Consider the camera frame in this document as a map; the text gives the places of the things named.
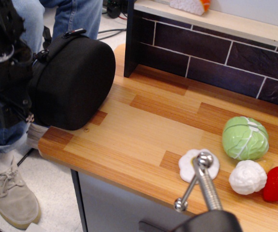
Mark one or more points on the dark brick backsplash shelf unit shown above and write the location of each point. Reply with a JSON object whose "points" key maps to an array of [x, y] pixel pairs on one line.
{"points": [[227, 61]]}

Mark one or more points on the green toy cabbage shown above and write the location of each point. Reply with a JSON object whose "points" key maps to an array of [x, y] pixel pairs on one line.
{"points": [[244, 138]]}

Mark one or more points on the yellow toy piece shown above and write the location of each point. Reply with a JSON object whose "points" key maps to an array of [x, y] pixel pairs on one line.
{"points": [[266, 164]]}

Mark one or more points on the black device on floor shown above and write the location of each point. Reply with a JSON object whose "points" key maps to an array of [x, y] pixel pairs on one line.
{"points": [[116, 7]]}

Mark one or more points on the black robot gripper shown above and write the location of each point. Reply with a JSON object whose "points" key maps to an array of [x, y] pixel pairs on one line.
{"points": [[15, 68]]}

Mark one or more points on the blue jeans leg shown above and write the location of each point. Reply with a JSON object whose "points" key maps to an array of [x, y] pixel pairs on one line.
{"points": [[32, 12]]}

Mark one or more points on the black zipper case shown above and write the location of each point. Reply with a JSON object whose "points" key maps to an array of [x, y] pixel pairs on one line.
{"points": [[71, 79]]}

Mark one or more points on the white toy fried egg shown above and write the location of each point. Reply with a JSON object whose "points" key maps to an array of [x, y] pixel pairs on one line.
{"points": [[187, 171]]}

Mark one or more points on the grey cabinet front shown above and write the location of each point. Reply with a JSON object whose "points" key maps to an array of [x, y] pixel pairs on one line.
{"points": [[106, 208]]}

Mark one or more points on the toy sushi piece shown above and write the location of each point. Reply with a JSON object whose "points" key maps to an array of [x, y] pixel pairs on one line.
{"points": [[197, 7]]}

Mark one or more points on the white toy cauliflower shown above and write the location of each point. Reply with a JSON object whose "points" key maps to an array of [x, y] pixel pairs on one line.
{"points": [[248, 177]]}

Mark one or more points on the beige suede shoe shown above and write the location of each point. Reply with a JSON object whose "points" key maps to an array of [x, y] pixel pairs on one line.
{"points": [[18, 204]]}

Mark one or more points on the black clamp body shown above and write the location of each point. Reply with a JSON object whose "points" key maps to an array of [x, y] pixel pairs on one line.
{"points": [[211, 221]]}

